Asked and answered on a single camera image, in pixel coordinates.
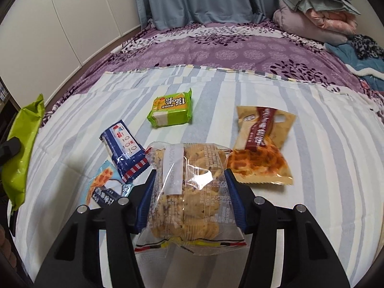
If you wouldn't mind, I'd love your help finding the clear cookie bag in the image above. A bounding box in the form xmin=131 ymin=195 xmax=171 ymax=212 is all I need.
xmin=134 ymin=142 xmax=248 ymax=255

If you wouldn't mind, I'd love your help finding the purple floral bedsheet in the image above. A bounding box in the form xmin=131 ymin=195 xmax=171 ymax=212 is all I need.
xmin=42 ymin=21 xmax=384 ymax=117

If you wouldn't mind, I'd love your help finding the mauve folded quilt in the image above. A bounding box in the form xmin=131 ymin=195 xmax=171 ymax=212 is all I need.
xmin=273 ymin=0 xmax=348 ymax=44

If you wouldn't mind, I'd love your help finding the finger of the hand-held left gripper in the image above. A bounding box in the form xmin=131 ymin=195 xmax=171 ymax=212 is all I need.
xmin=0 ymin=136 xmax=22 ymax=160

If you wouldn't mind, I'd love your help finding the large lime green snack bag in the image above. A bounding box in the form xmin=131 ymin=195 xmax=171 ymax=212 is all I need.
xmin=3 ymin=94 xmax=45 ymax=210

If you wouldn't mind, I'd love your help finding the folded pink quilt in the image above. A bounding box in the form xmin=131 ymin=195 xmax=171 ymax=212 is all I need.
xmin=306 ymin=9 xmax=359 ymax=36

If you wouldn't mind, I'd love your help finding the blue fleece blanket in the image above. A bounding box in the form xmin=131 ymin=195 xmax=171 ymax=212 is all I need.
xmin=324 ymin=40 xmax=384 ymax=92

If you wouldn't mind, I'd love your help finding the dark blue cracker packet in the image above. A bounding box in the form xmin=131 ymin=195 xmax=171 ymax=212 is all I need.
xmin=100 ymin=119 xmax=150 ymax=183

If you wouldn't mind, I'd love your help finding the blue white striped cloth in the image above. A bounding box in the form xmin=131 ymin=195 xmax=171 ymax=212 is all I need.
xmin=13 ymin=64 xmax=384 ymax=288

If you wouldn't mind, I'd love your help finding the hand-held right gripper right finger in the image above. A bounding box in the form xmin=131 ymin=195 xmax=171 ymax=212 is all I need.
xmin=223 ymin=169 xmax=351 ymax=288

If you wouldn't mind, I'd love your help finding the leopard print cloth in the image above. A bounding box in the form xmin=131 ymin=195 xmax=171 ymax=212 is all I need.
xmin=348 ymin=34 xmax=384 ymax=60

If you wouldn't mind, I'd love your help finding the beige waffle packet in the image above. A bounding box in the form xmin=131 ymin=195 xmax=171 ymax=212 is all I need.
xmin=226 ymin=106 xmax=297 ymax=186

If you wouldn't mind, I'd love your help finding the small green cracker packet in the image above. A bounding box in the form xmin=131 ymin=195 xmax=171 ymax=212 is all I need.
xmin=147 ymin=88 xmax=192 ymax=127

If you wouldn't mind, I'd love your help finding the dark bedside furniture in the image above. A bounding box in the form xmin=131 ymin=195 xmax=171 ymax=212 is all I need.
xmin=0 ymin=78 xmax=18 ymax=140

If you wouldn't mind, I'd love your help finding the light blue waffle packet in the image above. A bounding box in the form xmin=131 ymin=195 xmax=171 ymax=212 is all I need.
xmin=82 ymin=160 xmax=134 ymax=209

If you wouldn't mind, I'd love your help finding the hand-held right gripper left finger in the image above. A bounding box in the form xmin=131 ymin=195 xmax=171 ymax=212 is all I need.
xmin=35 ymin=172 xmax=156 ymax=288

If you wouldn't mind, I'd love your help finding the white wardrobe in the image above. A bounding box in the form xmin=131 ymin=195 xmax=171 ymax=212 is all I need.
xmin=0 ymin=0 xmax=143 ymax=102

